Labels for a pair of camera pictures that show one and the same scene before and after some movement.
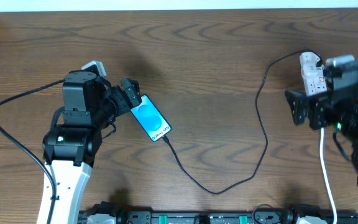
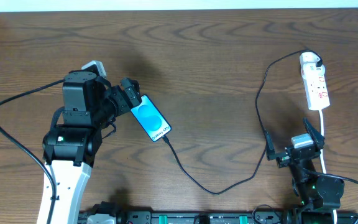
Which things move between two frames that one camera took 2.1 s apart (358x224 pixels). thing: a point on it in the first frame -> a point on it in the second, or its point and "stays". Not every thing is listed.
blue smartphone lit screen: [150, 119] stays
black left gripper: [122, 96] stays
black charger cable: [261, 123] stays
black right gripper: [313, 109] -> [295, 152]
